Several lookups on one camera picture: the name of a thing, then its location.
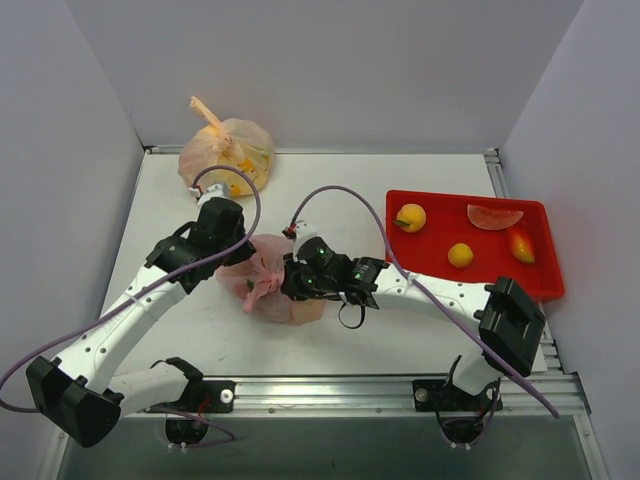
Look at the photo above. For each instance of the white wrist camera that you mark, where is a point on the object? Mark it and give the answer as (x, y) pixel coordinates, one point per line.
(216, 190)
(299, 232)

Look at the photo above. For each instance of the watermelon slice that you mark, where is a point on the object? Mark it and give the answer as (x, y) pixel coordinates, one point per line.
(489, 219)

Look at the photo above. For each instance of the red yellow mango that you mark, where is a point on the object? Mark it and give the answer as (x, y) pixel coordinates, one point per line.
(520, 244)

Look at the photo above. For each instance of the pink plastic bag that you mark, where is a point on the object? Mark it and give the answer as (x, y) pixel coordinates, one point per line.
(257, 283)

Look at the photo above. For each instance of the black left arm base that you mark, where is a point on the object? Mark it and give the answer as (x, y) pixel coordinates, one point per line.
(187, 425)

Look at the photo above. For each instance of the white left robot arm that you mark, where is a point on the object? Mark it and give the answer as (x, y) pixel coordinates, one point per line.
(80, 389)

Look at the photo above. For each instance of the red plastic tray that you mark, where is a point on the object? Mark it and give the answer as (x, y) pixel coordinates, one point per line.
(447, 224)

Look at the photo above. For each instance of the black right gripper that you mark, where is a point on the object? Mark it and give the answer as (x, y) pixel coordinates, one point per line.
(291, 282)

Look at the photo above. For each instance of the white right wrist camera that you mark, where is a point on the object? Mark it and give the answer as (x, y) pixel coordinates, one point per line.
(299, 232)

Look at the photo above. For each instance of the orange plastic bag with fruit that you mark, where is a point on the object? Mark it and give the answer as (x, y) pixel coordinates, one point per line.
(235, 151)

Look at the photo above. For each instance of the orange fruit with leaf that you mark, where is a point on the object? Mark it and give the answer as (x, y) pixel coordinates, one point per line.
(411, 218)

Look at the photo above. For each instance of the small yellow lemon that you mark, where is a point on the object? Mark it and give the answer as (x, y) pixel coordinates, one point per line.
(460, 255)

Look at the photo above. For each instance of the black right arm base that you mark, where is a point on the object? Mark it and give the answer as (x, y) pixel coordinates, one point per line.
(463, 419)

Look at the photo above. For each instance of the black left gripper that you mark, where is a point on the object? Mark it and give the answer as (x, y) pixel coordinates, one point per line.
(240, 248)

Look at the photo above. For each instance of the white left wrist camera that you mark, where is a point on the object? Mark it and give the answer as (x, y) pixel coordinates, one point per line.
(216, 190)

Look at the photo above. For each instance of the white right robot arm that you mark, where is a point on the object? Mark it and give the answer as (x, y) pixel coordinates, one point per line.
(503, 322)

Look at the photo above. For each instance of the aluminium front rail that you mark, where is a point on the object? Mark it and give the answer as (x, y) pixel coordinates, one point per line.
(313, 396)

